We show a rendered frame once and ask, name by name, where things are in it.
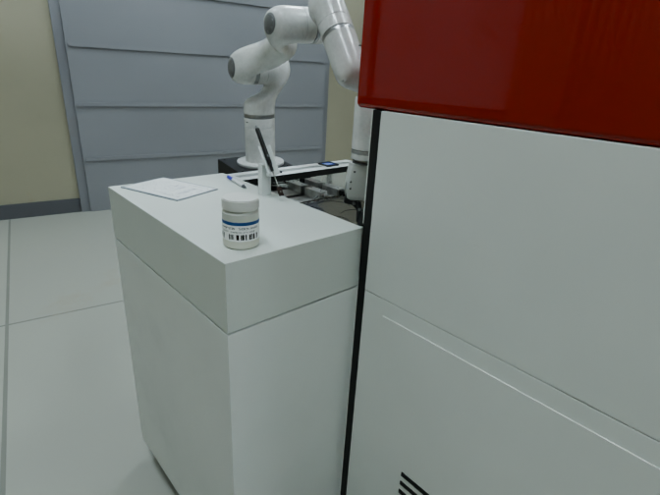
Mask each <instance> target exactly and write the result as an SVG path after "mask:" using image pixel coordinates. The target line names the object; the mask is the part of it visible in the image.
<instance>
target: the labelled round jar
mask: <svg viewBox="0 0 660 495"><path fill-rule="evenodd" d="M221 204H222V208H223V209H222V233H223V245H224V246H225V247H227V248H231V249H250V248H255V247H256V246H257V245H258V244H259V209H258V207H259V197H258V196H257V195H256V194H254V193H250V192H230V193H226V194H224V195H223V196H222V197H221Z"/></svg>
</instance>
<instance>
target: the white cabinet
mask: <svg viewBox="0 0 660 495"><path fill-rule="evenodd" d="M115 241H116V248H117V255H118V262H119V269H120V277H121V284H122V291H123V298H124V306H125V313H126V319H127V327H128V334H129V341H130V349H131V356H132V363H133V370H134V378H135V384H136V391H137V405H138V412H139V419H140V427H141V434H142V438H143V440H144V441H145V443H146V444H147V446H148V447H149V449H150V450H151V452H152V454H153V455H154V457H155V458H156V460H157V461H158V463H159V464H160V465H161V467H162V468H163V470H164V471H165V473H166V475H167V476H168V478H169V479H170V481H171V482H172V484H173V486H174V487H175V489H176V490H177V492H178V493H179V495H340V487H341V475H342V464H343V453H344V441H345V429H346V417H347V406H348V395H349V383H350V371H351V360H352V348H353V337H354V325H355V313H356V302H357V290H358V286H353V287H350V288H348V289H346V290H343V291H341V292H338V293H335V294H333V295H330V296H328V297H325V298H322V299H320V300H317V301H314V302H310V303H307V304H305V305H302V306H300V307H297V308H294V309H292V310H289V311H286V312H284V313H281V314H278V315H276V316H273V317H271V318H268V319H265V320H263V321H260V322H257V323H255V324H252V325H250V326H248V327H245V328H243V329H240V330H237V331H235V332H232V333H229V334H227V333H226V332H225V331H224V330H223V329H222V328H220V327H219V326H218V325H217V324H216V323H215V322H213V321H212V320H211V319H210V318H209V317H208V316H206V315H205V314H204V313H203V312H202V311H201V310H200V309H198V308H197V307H196V306H195V305H194V304H193V303H191V302H190V301H189V300H188V299H187V298H185V297H184V296H183V295H182V294H181V293H180V292H179V291H177V290H176V289H175V288H174V287H173V286H172V285H170V284H169V283H168V282H167V281H166V280H165V279H163V278H162V277H161V276H160V275H159V274H158V273H157V272H155V271H154V270H153V269H152V268H151V267H150V266H148V265H147V264H146V263H145V262H144V261H143V260H141V259H140V258H139V257H138V256H137V255H136V254H135V253H133V252H132V251H131V250H130V249H129V248H128V247H126V246H125V245H124V244H123V243H122V242H120V241H119V240H118V239H117V238H116V239H115Z"/></svg>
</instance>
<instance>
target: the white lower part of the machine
mask: <svg viewBox="0 0 660 495"><path fill-rule="evenodd" d="M340 495H660V442H659V441H657V440H655V439H653V438H651V437H649V436H648V435H646V434H644V433H642V432H640V431H638V430H636V429H634V428H632V427H630V426H628V425H626V424H624V423H622V422H621V421H619V420H617V419H615V418H613V417H612V416H610V415H608V414H606V413H604V412H601V411H599V410H597V409H596V408H594V407H592V406H590V405H588V404H586V403H584V402H582V401H580V400H578V399H576V398H574V397H572V396H570V395H568V394H567V393H565V392H563V391H561V390H559V389H557V388H555V387H553V386H551V385H549V384H547V383H545V382H543V381H541V380H540V379H538V378H536V377H534V376H532V375H530V374H528V373H526V372H524V371H522V370H520V369H518V368H516V367H514V366H513V365H511V364H509V363H507V362H505V361H503V360H501V359H499V358H497V357H494V356H492V355H490V354H489V353H487V352H486V351H484V350H482V349H480V348H478V347H476V346H474V345H472V344H470V343H468V342H466V341H464V340H462V339H460V338H459V337H457V336H455V335H453V334H451V333H449V332H447V331H445V330H443V329H441V328H439V327H437V326H435V325H433V324H432V323H430V322H428V321H426V320H424V319H422V318H420V317H418V316H416V315H414V314H412V313H410V312H408V311H406V310H405V309H403V308H401V307H399V306H397V305H395V304H393V303H391V302H388V301H386V300H384V299H382V298H380V297H379V296H377V295H375V294H373V293H371V292H370V291H368V290H366V289H363V288H361V287H359V286H358V285H357V302H356V313H355V325H354V336H353V348H352V360H351V371H350V383H349V395H348V406H347V417H346V429H345V441H344V453H343V464H342V475H341V487H340Z"/></svg>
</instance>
